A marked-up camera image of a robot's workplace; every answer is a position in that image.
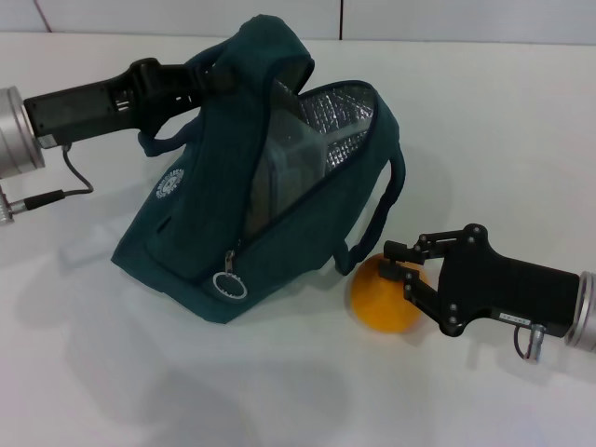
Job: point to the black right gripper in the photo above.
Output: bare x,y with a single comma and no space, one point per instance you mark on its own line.
503,288

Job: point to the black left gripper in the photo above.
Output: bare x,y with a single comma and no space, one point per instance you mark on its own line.
88,107

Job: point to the yellow orange pear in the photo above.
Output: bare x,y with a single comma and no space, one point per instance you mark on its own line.
382,307

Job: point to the clear blue-rimmed food container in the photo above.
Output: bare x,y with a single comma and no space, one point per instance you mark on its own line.
288,172

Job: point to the dark teal lunch bag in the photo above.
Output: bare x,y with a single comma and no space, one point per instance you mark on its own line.
214,219

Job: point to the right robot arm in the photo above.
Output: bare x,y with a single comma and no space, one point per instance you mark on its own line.
584,312

